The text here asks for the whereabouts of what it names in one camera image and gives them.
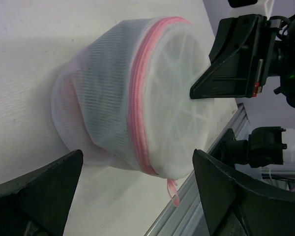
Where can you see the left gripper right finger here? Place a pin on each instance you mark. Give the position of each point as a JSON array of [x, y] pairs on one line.
[[260, 209]]

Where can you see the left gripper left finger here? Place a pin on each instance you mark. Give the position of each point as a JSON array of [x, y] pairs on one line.
[[38, 203]]

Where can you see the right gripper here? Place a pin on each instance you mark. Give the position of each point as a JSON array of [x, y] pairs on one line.
[[242, 57]]

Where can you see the white mesh laundry bag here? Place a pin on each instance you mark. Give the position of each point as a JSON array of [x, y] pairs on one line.
[[124, 100]]

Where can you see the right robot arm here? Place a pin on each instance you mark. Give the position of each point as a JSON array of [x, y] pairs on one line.
[[265, 145]]

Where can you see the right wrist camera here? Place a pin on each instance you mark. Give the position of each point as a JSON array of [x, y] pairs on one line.
[[245, 7]]

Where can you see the aluminium rail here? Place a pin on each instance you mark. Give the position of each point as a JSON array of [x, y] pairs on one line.
[[208, 194]]

